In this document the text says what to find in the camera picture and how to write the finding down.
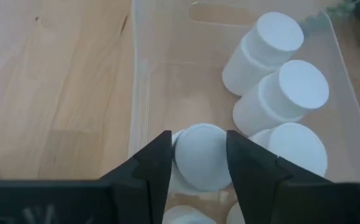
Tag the clear plastic basket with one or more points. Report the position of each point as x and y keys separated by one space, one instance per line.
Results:
x=182 y=77

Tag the white pill bottle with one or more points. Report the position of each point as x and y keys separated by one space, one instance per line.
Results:
x=266 y=53
x=186 y=216
x=201 y=155
x=294 y=149
x=234 y=216
x=285 y=93

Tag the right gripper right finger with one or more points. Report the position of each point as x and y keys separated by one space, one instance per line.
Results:
x=260 y=186

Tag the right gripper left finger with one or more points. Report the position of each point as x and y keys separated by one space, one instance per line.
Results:
x=142 y=186

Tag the potted succulent arrangement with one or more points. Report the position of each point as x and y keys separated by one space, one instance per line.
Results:
x=343 y=7

